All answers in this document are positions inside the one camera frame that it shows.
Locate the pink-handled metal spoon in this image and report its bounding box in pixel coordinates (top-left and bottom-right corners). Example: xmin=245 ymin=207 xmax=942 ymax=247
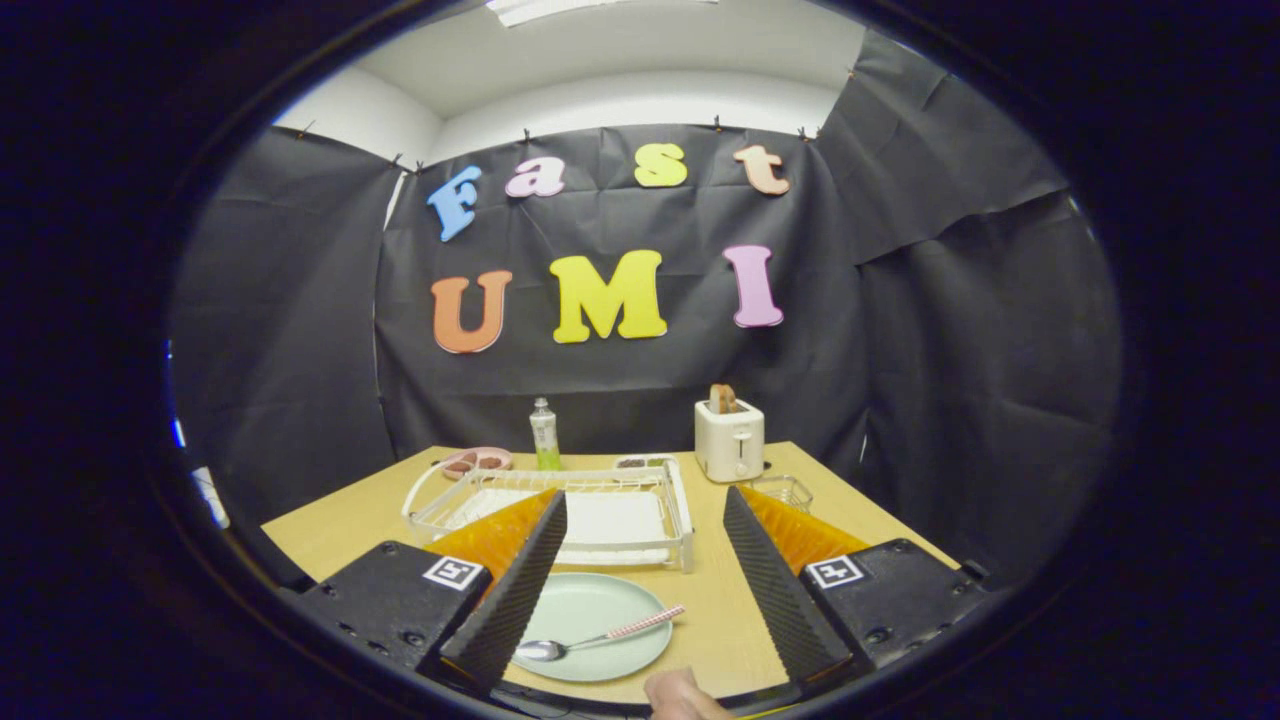
xmin=515 ymin=604 xmax=687 ymax=663

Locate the green dish soap bottle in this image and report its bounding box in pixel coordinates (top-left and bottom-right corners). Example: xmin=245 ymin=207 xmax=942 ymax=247
xmin=529 ymin=397 xmax=564 ymax=472

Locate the white ribbed drain tray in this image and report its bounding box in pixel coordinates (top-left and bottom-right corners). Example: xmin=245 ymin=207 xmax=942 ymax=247
xmin=445 ymin=488 xmax=671 ymax=567

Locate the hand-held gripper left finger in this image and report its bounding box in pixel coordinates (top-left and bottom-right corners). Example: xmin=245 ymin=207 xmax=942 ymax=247
xmin=285 ymin=488 xmax=569 ymax=698

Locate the white wire dish rack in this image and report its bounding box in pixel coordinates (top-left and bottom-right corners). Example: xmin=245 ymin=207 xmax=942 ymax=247
xmin=402 ymin=456 xmax=695 ymax=574

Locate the pale green plate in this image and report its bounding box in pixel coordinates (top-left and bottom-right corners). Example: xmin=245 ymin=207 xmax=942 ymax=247
xmin=510 ymin=572 xmax=675 ymax=684

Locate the small wire basket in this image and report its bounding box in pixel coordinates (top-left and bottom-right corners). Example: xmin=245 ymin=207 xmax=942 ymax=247
xmin=745 ymin=474 xmax=814 ymax=513

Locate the black backdrop cloth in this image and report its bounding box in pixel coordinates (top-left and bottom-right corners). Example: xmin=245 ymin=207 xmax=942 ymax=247
xmin=165 ymin=25 xmax=1121 ymax=591

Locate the white toaster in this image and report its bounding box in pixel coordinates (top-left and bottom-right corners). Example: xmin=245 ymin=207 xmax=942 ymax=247
xmin=694 ymin=398 xmax=766 ymax=484

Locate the ceiling light panel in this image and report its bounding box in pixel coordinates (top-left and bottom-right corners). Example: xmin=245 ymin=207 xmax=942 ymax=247
xmin=487 ymin=0 xmax=721 ymax=28

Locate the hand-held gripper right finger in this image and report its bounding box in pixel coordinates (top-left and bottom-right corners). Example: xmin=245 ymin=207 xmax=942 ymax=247
xmin=722 ymin=485 xmax=993 ymax=689

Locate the pink plate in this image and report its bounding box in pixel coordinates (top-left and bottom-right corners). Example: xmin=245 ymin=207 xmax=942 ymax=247
xmin=440 ymin=446 xmax=514 ymax=481

